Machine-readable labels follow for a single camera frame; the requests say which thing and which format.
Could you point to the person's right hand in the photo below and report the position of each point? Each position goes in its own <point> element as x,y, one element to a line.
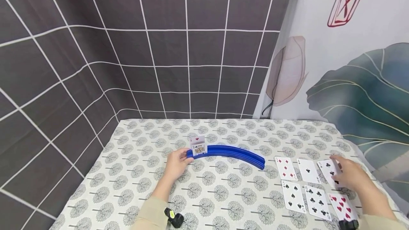
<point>353,176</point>

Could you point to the person's left hand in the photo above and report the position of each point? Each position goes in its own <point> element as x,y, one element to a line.
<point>174,164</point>

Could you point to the person's left index finger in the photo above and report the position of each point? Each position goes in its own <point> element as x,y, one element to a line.
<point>183,150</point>

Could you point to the person's right index finger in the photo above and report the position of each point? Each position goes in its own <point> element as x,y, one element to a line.
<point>337,157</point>

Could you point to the person's right thumb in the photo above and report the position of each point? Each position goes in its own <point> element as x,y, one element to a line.
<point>337,178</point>

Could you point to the person's left thumb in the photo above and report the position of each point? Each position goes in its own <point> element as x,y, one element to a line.
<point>188,160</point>

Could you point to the card with few black clubs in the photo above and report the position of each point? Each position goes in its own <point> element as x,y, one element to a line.
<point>326,168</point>

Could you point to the blue curved card holder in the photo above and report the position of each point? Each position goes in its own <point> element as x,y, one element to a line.
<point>236,152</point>

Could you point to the person's right forearm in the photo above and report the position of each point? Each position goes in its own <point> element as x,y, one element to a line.
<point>377,201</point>

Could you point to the person's left forearm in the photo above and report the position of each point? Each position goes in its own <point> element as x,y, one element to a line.
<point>161,191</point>

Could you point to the face card with coloured figure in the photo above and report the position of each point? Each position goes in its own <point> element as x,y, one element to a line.
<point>199,148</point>

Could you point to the card with single red heart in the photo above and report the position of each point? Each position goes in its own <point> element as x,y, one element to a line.
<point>197,139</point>

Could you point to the card with many red hearts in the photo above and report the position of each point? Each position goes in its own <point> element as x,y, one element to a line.
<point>339,201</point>

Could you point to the card with many black clubs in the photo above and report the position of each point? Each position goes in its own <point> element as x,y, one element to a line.
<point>318,205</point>

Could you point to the card with single black club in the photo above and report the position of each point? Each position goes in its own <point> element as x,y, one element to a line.
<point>303,166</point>

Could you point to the black wrist band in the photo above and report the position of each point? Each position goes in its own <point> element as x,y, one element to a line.
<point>348,225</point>
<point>176,219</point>

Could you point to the card with black spades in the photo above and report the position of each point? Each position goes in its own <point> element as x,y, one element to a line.
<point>290,196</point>

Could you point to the card with red diamonds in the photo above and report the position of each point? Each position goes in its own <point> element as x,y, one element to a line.
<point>283,163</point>

